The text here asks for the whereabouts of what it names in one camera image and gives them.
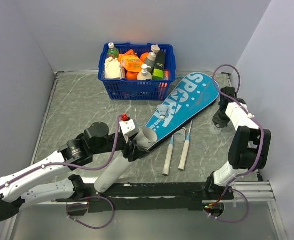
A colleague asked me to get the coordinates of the white shuttlecock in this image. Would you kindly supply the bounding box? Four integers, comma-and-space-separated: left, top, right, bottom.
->
157, 104, 169, 120
174, 127, 186, 144
209, 125, 221, 135

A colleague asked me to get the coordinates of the white shuttlecock tube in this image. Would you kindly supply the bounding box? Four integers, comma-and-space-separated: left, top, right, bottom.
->
94, 127, 158, 193

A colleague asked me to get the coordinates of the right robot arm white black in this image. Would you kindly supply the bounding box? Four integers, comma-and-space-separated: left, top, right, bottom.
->
205, 87, 272, 193

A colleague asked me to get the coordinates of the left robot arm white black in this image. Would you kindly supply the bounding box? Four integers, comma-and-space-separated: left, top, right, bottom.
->
0, 120, 158, 222

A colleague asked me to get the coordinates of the left badminton racket white grip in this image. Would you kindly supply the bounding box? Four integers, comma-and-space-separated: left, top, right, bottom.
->
162, 135, 174, 177

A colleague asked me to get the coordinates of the badminton racket white grip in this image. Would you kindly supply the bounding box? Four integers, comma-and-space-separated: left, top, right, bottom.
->
178, 120, 193, 171
162, 135, 174, 177

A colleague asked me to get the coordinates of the right badminton racket white grip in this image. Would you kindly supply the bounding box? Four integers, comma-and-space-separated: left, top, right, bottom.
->
178, 120, 193, 171

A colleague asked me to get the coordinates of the blue sport racket bag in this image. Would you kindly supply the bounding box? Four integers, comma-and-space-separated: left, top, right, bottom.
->
145, 72, 219, 151

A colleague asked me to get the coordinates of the orange round fruit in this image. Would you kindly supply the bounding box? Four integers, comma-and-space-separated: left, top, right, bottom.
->
126, 71, 139, 81

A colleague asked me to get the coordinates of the black green carton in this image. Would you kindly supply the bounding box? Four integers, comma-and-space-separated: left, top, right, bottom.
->
152, 51, 166, 80

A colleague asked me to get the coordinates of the white pump lotion bottle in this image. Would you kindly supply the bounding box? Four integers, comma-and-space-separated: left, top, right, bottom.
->
137, 64, 152, 81

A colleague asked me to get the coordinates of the blue plastic shopping basket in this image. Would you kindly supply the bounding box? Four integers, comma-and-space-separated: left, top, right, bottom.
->
98, 43, 176, 101

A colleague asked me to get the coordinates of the white cloth pouch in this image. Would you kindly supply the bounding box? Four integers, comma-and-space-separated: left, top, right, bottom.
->
104, 57, 123, 80

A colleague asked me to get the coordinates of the orange snack box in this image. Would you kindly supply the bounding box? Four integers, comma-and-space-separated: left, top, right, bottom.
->
118, 49, 144, 73

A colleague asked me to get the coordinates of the grey bottle beige cap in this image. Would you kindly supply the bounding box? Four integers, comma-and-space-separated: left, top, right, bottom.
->
144, 44, 161, 73

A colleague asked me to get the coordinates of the green bottle white cap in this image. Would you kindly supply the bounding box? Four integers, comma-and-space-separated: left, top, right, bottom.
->
107, 42, 120, 59

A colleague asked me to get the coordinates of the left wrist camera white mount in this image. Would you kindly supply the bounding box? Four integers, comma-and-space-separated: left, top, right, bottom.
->
119, 113, 139, 138

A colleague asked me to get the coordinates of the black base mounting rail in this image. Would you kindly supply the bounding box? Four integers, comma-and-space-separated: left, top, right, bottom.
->
56, 182, 225, 211

